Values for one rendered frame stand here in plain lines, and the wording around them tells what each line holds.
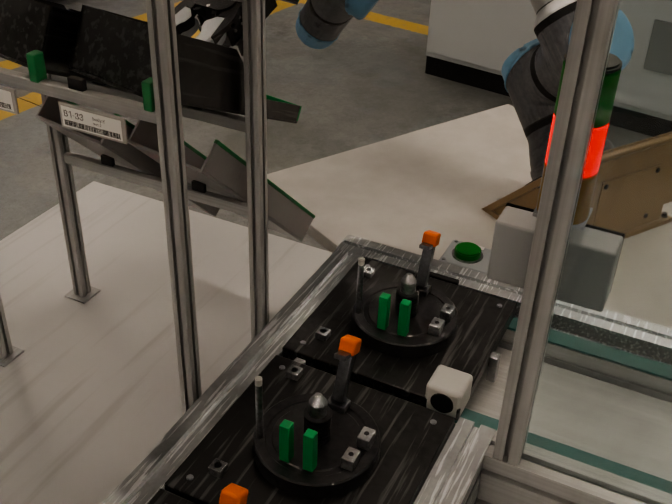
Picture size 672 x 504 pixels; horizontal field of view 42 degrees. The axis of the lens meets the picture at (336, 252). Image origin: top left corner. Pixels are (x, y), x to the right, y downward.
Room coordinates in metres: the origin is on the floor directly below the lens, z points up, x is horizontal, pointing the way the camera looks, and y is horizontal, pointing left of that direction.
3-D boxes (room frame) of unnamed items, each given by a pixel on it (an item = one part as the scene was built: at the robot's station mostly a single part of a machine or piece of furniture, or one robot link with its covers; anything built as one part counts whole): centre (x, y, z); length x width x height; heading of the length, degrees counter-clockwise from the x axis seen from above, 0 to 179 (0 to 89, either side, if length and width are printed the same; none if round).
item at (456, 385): (0.78, -0.14, 0.97); 0.05 x 0.05 x 0.04; 65
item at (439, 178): (1.35, -0.38, 0.84); 0.90 x 0.70 x 0.03; 36
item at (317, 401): (0.68, 0.01, 1.01); 0.24 x 0.24 x 0.13; 65
